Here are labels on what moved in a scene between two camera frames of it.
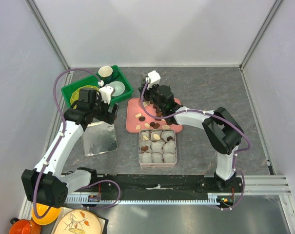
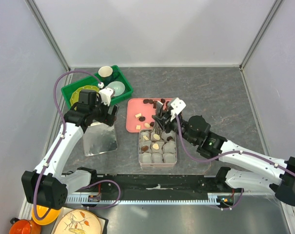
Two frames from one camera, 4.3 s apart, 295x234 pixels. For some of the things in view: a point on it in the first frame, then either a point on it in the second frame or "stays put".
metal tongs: x=143 y=82 → x=159 y=118
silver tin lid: x=99 y=137 stays put
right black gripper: x=147 y=91 → x=167 y=124
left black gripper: x=108 y=117 stays put
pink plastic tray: x=136 y=119 stays put
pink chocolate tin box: x=157 y=147 stays put
